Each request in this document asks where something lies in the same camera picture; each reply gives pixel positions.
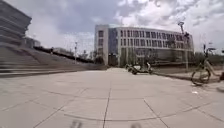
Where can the pale paved plaza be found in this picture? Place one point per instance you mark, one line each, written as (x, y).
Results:
(113, 96)

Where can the white building with many windows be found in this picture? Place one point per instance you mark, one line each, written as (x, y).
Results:
(146, 41)

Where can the tall lamp pole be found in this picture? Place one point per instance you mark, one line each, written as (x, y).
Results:
(186, 50)

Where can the parked bicycle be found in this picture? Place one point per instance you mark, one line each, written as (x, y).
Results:
(201, 76)

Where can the wide grey outdoor stairs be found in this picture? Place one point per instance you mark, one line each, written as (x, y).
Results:
(16, 63)

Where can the row of trees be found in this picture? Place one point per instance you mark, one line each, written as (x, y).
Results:
(215, 59)

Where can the grey tiered building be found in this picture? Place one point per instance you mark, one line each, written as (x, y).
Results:
(11, 25)

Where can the grey sloped wall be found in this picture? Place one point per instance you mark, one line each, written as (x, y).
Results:
(63, 60)

